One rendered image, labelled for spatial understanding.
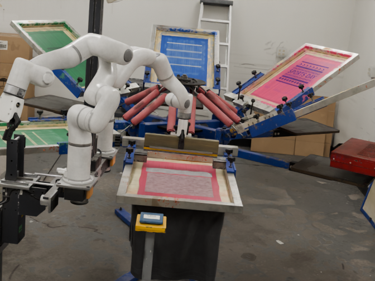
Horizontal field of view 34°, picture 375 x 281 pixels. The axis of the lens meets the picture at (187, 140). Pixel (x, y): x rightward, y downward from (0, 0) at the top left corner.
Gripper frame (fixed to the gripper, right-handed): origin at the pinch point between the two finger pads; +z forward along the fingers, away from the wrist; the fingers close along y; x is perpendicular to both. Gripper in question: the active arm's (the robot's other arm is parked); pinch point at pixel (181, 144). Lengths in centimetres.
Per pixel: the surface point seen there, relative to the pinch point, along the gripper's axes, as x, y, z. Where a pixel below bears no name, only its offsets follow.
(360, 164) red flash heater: 101, -2, 2
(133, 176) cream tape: -23.4, 19.7, 14.3
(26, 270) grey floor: -92, -49, 110
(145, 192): -15.8, 42.4, 14.4
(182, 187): 2.0, 29.7, 14.2
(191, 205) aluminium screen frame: 6, 59, 13
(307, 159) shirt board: 82, -44, 14
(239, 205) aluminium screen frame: 28, 58, 11
